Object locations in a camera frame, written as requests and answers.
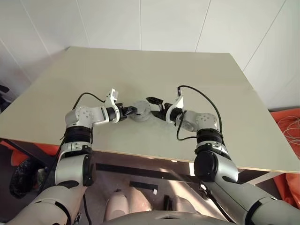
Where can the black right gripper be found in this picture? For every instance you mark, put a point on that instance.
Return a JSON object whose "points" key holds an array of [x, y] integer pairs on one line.
{"points": [[165, 110]]}

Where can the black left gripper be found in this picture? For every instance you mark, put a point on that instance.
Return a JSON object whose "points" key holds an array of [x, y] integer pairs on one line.
{"points": [[120, 112]]}

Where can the silver spoked motor cover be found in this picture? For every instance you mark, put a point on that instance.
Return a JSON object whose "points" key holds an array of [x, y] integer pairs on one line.
{"points": [[142, 106]]}

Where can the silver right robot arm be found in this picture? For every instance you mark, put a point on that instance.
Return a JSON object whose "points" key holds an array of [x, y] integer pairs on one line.
{"points": [[225, 168]]}

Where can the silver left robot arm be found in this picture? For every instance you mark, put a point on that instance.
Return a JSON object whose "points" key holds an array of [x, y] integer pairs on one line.
{"points": [[70, 171]]}

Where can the black strip on floor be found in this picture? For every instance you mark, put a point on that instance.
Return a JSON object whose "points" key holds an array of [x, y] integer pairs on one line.
{"points": [[143, 185]]}

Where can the small white floor piece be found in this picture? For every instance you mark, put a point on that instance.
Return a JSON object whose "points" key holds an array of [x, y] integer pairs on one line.
{"points": [[155, 191]]}

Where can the beige rounded robot foot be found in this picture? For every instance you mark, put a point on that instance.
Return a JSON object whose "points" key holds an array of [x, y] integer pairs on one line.
{"points": [[117, 204], [182, 203]]}

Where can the grey robot torso edge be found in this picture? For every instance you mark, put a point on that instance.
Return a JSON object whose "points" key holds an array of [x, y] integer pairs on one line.
{"points": [[168, 218]]}

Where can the orange fabric under table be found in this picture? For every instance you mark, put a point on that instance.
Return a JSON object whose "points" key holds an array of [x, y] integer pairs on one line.
{"points": [[28, 152]]}

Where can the black chair part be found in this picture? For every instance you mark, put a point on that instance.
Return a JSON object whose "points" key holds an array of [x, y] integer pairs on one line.
{"points": [[3, 90]]}

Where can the black fuzzy bundle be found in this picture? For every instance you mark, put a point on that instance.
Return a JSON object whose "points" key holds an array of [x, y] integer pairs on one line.
{"points": [[21, 180]]}

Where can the orange fabric beside table leg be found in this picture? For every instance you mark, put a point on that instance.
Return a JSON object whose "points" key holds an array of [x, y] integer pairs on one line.
{"points": [[289, 189]]}

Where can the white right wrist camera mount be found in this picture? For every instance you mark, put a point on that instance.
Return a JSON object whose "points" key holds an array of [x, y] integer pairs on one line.
{"points": [[178, 103]]}

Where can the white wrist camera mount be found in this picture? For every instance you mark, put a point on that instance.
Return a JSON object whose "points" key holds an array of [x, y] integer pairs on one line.
{"points": [[110, 98], [178, 103]]}

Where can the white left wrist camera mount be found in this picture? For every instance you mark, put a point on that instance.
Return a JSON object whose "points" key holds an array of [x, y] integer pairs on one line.
{"points": [[110, 98]]}

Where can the black metal table frame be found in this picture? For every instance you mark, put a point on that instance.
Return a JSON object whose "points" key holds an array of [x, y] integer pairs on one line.
{"points": [[131, 168]]}

